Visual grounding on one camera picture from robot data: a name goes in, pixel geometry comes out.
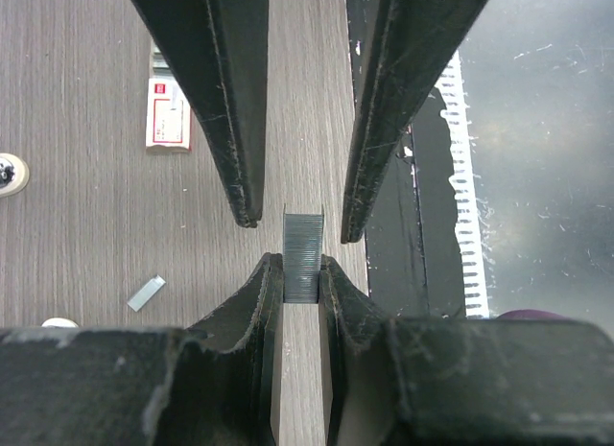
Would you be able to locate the white slotted cable duct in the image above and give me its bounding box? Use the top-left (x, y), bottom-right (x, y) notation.
top-left (436, 54), bottom-right (490, 318)

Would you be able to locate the grey staple strip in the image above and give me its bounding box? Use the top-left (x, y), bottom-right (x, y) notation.
top-left (128, 275), bottom-right (166, 312)
top-left (282, 212), bottom-right (324, 304)

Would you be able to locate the clear tape roll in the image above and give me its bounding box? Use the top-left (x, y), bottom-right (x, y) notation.
top-left (0, 153), bottom-right (30, 199)

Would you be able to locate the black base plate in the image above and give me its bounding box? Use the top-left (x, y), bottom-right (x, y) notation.
top-left (343, 0), bottom-right (467, 320)

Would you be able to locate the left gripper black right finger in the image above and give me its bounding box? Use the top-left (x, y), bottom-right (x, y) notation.
top-left (319, 256), bottom-right (613, 445)

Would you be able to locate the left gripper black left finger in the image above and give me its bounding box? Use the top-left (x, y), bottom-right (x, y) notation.
top-left (1, 254), bottom-right (283, 445)

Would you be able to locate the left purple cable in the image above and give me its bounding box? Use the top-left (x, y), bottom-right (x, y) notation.
top-left (496, 308), bottom-right (567, 322)

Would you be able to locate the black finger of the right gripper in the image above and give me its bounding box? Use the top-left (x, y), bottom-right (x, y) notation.
top-left (130, 0), bottom-right (270, 227)
top-left (341, 0), bottom-right (489, 244)

